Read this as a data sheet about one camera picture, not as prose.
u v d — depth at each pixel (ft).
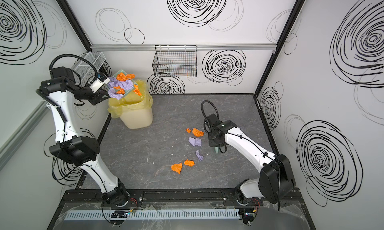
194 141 3.06
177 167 2.71
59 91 1.63
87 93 2.06
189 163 2.77
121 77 2.54
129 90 2.47
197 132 3.16
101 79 2.12
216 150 2.76
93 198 2.46
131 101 3.35
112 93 2.33
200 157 2.84
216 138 1.90
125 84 2.47
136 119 3.24
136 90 2.53
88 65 1.91
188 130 3.23
